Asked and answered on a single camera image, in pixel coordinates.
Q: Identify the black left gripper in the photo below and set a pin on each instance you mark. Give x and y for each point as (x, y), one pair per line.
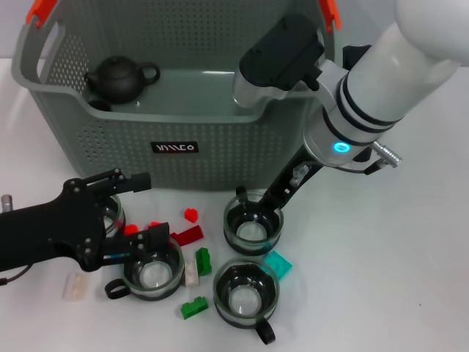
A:
(55, 231)

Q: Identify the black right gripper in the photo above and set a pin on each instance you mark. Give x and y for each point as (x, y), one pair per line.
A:
(293, 176)

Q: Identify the glass teacup black holder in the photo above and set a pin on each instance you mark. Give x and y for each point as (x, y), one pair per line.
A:
(116, 216)
(253, 234)
(154, 275)
(243, 304)

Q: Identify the grey perforated storage bin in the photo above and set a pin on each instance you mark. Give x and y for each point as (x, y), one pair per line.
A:
(183, 165)

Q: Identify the small red toy brick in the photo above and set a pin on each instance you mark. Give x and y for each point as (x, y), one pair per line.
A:
(190, 215)
(154, 224)
(130, 230)

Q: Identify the long dark red toy brick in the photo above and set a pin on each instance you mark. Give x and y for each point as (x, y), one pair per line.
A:
(188, 235)

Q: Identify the teal square toy brick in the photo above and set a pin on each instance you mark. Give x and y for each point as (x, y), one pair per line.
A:
(280, 265)

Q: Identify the green toy brick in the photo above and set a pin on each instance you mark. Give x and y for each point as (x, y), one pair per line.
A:
(203, 262)
(193, 308)

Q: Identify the white toy brick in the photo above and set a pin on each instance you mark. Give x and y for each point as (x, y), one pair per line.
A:
(191, 274)

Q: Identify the clear toy brick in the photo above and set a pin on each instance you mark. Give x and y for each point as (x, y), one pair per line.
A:
(75, 286)

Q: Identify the black clay teapot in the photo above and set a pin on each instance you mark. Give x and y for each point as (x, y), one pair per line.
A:
(117, 78)

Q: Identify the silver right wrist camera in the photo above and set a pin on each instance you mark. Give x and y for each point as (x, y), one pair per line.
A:
(282, 51)

